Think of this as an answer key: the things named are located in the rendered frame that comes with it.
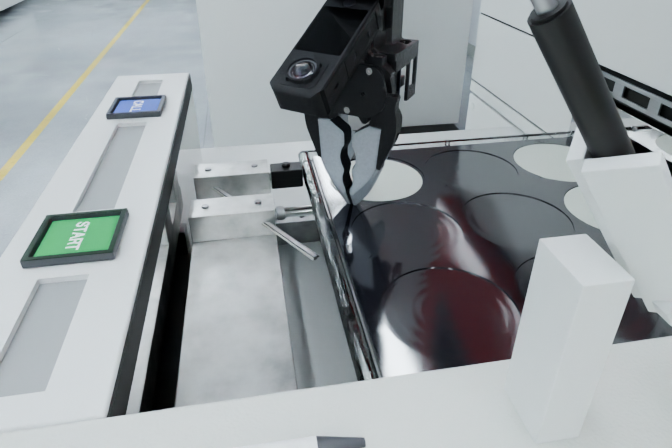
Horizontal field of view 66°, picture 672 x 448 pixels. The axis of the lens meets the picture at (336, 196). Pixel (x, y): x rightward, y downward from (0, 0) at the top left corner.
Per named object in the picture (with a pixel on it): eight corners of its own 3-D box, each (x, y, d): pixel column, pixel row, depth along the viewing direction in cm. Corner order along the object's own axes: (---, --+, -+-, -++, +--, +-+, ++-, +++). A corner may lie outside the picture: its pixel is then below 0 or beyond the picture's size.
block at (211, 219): (273, 216, 53) (272, 191, 52) (276, 234, 50) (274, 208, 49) (194, 223, 52) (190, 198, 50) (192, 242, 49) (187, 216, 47)
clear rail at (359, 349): (308, 158, 63) (308, 148, 62) (391, 427, 31) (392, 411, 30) (297, 159, 63) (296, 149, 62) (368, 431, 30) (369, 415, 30)
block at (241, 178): (268, 180, 60) (267, 157, 58) (270, 194, 57) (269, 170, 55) (198, 186, 59) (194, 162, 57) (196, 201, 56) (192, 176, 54)
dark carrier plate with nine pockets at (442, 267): (576, 140, 67) (577, 135, 66) (850, 328, 37) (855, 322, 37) (312, 160, 61) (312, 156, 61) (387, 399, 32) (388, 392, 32)
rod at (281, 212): (317, 211, 53) (317, 199, 52) (319, 218, 51) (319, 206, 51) (272, 215, 52) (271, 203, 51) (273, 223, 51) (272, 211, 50)
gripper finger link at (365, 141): (398, 189, 54) (404, 105, 49) (376, 216, 49) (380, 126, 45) (371, 183, 55) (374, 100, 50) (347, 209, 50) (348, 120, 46)
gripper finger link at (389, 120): (399, 167, 47) (405, 73, 43) (393, 174, 46) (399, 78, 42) (352, 157, 49) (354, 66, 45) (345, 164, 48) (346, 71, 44)
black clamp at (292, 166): (301, 178, 60) (300, 157, 59) (303, 186, 58) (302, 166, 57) (270, 180, 59) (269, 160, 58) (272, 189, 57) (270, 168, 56)
